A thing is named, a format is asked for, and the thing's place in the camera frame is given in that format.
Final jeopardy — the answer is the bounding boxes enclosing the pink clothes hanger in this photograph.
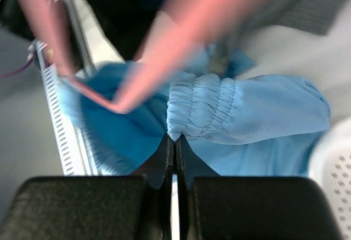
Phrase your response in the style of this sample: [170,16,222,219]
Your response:
[18,0,265,114]

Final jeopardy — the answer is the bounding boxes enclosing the silver clothes rack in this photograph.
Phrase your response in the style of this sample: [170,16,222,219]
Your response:
[49,0,97,79]

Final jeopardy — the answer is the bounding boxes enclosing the grey knit shorts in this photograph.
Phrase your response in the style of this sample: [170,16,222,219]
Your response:
[240,0,346,35]

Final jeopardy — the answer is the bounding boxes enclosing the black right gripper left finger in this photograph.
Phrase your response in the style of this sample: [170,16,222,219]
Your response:
[1,136,173,239]

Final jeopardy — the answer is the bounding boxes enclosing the white slotted cable duct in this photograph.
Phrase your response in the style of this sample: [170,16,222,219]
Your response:
[33,40,92,176]

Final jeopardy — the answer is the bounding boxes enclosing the white perforated basket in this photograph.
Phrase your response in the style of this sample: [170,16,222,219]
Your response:
[308,118,351,239]

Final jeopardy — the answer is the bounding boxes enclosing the light blue shorts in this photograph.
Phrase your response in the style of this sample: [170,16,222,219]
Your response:
[58,50,330,176]

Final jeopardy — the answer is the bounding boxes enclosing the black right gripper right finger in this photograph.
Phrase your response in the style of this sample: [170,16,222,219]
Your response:
[175,137,343,239]

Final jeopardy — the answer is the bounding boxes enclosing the black garment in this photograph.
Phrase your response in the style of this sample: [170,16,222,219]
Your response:
[86,0,164,60]

